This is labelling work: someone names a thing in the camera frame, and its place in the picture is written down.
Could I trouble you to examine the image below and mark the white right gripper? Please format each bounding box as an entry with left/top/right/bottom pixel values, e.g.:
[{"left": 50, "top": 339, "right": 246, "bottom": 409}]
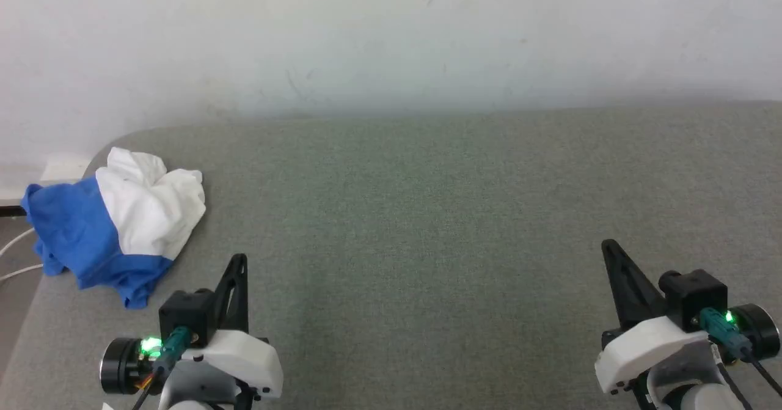
[{"left": 596, "top": 238, "right": 712, "bottom": 395}]

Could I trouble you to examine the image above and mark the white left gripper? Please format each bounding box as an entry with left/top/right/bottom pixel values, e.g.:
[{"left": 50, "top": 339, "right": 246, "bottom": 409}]
[{"left": 177, "top": 254, "right": 285, "bottom": 401}]

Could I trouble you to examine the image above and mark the blue and white shirt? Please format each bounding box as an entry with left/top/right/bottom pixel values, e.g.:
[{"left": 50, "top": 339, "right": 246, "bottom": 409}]
[{"left": 20, "top": 147, "right": 207, "bottom": 310}]

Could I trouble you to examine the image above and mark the left black cable teal plug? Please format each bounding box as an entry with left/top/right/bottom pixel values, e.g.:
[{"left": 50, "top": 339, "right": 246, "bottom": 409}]
[{"left": 130, "top": 326, "right": 194, "bottom": 410}]

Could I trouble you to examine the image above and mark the black cable teal plug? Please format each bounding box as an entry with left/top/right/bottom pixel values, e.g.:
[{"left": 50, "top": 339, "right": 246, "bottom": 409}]
[
  {"left": 698, "top": 307, "right": 782, "bottom": 398},
  {"left": 130, "top": 326, "right": 194, "bottom": 410}
]

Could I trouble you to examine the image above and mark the right black cable teal plug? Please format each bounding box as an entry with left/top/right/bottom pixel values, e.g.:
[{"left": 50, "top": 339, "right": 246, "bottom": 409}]
[{"left": 698, "top": 307, "right": 782, "bottom": 398}]

